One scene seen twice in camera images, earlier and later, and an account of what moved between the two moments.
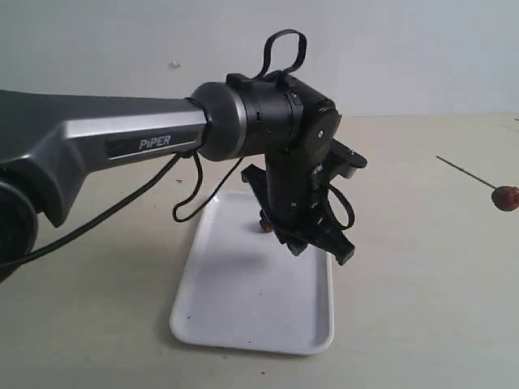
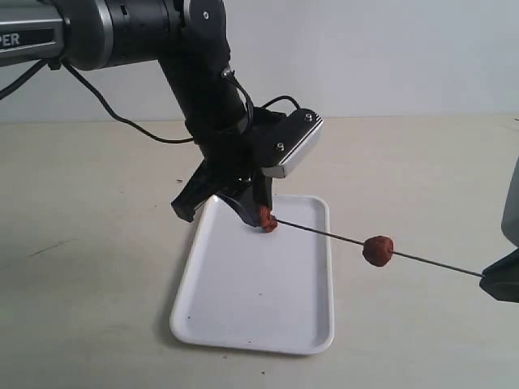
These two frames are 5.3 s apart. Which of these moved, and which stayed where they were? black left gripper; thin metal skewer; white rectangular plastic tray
Moved: black left gripper; thin metal skewer
Stayed: white rectangular plastic tray
